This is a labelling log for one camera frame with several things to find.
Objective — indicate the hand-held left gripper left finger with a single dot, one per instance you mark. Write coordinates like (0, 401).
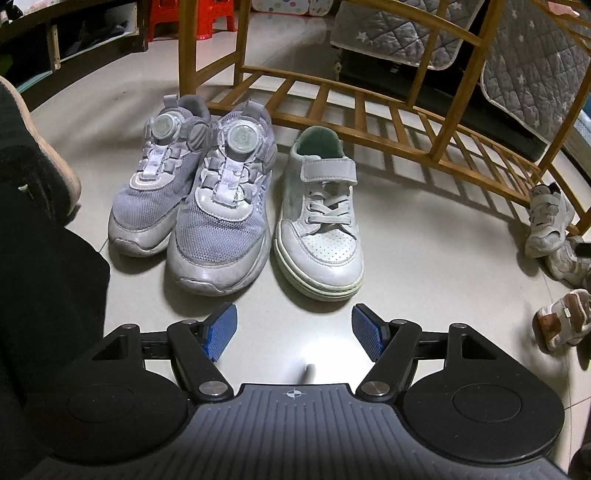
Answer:
(221, 332)

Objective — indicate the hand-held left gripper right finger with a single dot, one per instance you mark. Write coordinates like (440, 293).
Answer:
(367, 332)

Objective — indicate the purple dial sneaker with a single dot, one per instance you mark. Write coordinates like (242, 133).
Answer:
(138, 212)
(217, 244)

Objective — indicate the white sneaker green sole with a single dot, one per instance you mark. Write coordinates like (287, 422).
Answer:
(323, 254)

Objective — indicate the white mesh sneaker tan sole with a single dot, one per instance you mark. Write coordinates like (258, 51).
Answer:
(568, 323)

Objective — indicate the wooden shoe rack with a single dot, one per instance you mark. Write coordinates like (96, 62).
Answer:
(351, 92)

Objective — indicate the person's left leg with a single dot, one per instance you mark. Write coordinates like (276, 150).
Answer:
(41, 295)

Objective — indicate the person's left slipper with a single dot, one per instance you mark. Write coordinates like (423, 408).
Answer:
(51, 157)

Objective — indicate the bed mattress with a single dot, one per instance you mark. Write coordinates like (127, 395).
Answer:
(575, 147)

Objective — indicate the red plastic stool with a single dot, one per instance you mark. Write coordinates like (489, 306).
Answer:
(194, 16)

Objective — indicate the dark low cabinet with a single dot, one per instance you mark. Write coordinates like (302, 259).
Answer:
(69, 37)

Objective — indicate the polka dot mat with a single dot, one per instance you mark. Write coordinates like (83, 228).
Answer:
(291, 5)

